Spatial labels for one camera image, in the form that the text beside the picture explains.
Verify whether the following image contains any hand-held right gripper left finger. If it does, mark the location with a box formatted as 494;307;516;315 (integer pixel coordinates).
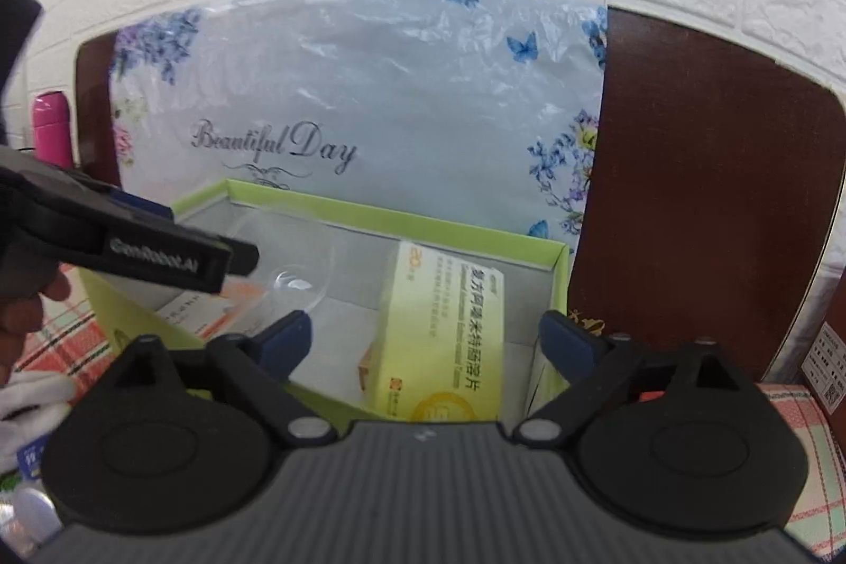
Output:
109;309;335;447

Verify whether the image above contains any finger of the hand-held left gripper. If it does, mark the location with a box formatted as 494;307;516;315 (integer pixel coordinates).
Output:
173;220;261;278
109;190;176;223

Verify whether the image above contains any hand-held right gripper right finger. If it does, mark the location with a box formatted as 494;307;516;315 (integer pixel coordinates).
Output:
512;309;734;449

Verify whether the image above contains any clear plastic cup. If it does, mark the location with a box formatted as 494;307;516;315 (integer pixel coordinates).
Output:
228;204;339;334

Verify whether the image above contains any green cardboard box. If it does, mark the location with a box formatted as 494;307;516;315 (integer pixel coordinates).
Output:
79;179;573;426

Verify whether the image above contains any person's left hand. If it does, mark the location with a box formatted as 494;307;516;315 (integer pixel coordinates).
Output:
0;263;72;388

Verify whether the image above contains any white orange medicine box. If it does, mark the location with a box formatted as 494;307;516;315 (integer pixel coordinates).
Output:
157;283;269;344

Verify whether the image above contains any small orange box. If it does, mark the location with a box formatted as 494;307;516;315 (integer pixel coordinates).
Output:
355;339;385;396

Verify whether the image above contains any pink thermos bottle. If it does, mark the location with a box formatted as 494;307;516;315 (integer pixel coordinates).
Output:
32;90;73;170

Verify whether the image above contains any yellow medicine box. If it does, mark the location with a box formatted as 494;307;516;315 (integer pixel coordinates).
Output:
375;239;511;425

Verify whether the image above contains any white cloth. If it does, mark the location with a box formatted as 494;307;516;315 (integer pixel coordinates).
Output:
0;371;75;423

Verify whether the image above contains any floral plastic-wrapped panel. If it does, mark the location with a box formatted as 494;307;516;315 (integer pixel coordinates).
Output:
111;0;610;274

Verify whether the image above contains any brown wooden headboard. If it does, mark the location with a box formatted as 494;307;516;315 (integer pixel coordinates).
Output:
75;5;846;386

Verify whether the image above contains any blue white packet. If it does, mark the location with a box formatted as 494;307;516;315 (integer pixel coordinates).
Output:
16;435;52;479

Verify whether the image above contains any brown cardboard box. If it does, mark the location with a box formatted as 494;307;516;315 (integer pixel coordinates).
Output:
796;318;846;416

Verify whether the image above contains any white plastic item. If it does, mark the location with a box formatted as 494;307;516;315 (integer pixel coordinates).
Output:
10;485;62;547

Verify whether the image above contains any plaid bedsheet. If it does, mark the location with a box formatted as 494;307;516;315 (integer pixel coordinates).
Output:
0;266;846;564

